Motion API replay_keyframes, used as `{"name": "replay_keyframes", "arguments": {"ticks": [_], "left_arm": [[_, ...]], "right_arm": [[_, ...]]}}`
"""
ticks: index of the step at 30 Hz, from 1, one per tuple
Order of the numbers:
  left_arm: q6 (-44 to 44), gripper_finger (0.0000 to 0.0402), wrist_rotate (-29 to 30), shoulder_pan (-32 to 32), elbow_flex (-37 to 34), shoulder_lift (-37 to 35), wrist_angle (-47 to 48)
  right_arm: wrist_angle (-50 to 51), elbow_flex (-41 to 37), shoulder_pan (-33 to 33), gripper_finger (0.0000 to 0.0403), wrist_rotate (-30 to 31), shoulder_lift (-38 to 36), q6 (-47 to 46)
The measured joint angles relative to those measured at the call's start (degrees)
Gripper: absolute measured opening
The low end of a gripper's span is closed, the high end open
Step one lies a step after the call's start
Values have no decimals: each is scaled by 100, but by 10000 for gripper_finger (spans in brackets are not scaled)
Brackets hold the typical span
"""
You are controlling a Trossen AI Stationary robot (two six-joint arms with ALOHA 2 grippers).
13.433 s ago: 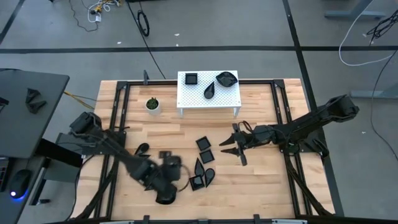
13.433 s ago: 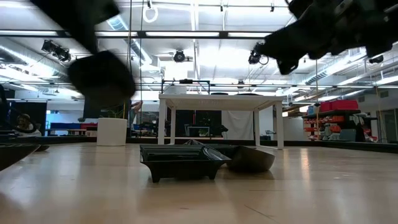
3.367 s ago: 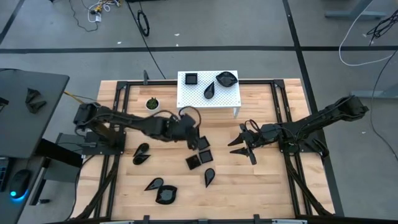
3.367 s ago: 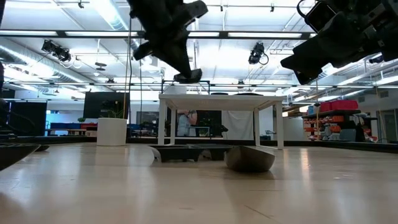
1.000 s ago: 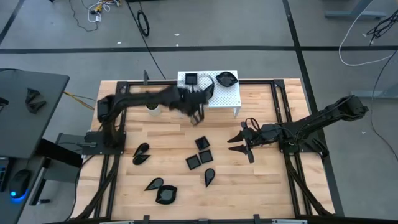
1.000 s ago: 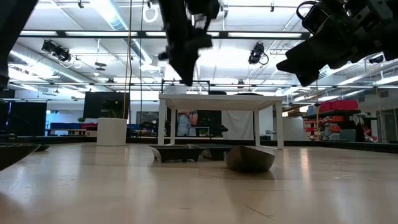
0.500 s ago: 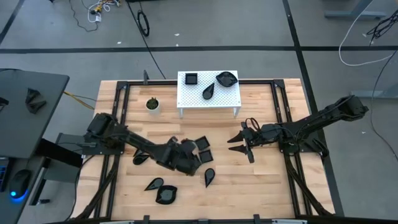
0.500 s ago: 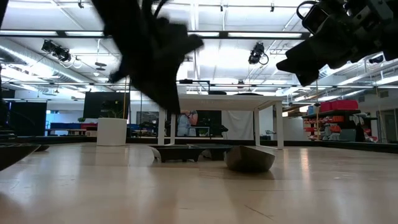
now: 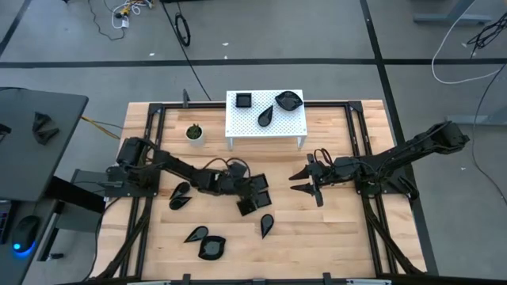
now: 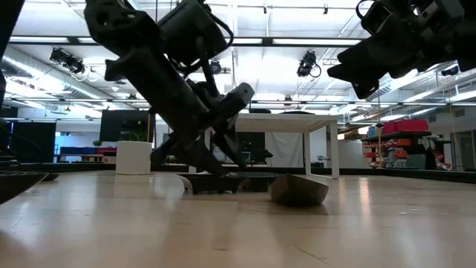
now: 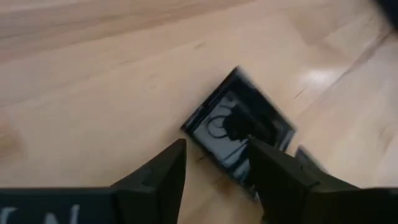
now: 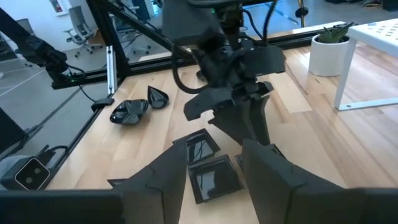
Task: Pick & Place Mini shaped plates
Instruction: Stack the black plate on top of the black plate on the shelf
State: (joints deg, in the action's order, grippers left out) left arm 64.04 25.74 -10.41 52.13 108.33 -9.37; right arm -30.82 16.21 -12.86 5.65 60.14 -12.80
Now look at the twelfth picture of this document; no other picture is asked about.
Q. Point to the black square mini plate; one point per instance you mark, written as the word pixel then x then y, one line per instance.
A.
pixel 214 180
pixel 199 147

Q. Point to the white perforated metal riser shelf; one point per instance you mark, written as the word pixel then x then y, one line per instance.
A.
pixel 373 34

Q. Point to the small plant in white pot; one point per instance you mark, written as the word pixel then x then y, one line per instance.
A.
pixel 328 59

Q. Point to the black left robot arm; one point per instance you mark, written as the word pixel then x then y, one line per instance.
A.
pixel 189 21

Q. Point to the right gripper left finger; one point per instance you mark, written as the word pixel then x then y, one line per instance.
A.
pixel 161 193

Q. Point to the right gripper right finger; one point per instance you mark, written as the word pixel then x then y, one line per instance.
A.
pixel 273 193

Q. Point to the black teardrop mini plate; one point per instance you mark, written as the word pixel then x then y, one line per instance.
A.
pixel 115 182
pixel 158 99

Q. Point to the black leaf mini plate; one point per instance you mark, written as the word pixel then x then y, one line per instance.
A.
pixel 129 112

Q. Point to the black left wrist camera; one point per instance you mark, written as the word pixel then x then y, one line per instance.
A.
pixel 264 60

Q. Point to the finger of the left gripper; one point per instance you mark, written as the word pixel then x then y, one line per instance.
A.
pixel 262 121
pixel 236 124

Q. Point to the grey office chair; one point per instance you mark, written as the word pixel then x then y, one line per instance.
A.
pixel 77 18

